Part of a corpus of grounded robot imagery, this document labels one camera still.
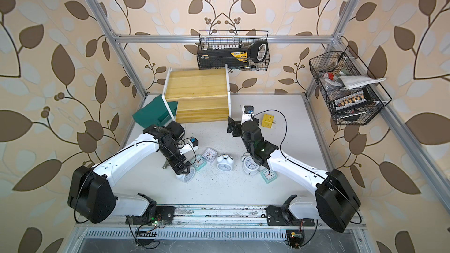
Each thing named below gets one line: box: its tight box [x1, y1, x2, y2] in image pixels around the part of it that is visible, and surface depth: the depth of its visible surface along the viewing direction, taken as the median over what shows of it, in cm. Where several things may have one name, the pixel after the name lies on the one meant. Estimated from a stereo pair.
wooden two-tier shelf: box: [161, 63, 232, 124], surface depth 83 cm
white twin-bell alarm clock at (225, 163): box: [216, 154, 235, 172], surface depth 84 cm
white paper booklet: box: [335, 75, 387, 90], surface depth 63 cm
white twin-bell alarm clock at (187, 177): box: [175, 167, 196, 183], surface depth 81 cm
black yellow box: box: [196, 48, 250, 70], surface depth 85 cm
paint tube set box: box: [331, 89, 373, 112], surface depth 68 cm
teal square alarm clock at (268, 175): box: [260, 169, 278, 184], surface depth 85 cm
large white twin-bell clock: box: [241, 151, 261, 176], surface depth 86 cm
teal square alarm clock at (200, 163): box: [190, 154, 207, 172], surface depth 90 cm
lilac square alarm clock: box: [202, 147, 218, 164], surface depth 93 cm
